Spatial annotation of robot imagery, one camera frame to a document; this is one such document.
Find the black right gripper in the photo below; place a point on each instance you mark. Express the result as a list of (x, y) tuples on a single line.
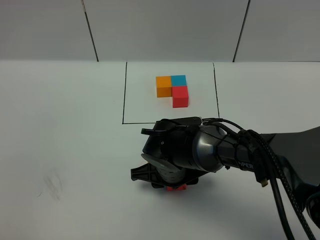
[(169, 155)]

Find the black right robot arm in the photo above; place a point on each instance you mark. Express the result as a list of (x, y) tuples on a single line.
[(294, 158)]

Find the red template cube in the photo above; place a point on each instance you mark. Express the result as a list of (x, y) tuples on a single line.
[(180, 97)]

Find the orange template cube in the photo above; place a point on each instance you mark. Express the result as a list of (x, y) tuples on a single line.
[(163, 86)]

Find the blue template cube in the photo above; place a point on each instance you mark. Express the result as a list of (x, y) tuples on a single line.
[(178, 80)]

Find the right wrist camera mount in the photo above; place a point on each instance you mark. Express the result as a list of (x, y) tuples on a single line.
[(188, 121)]

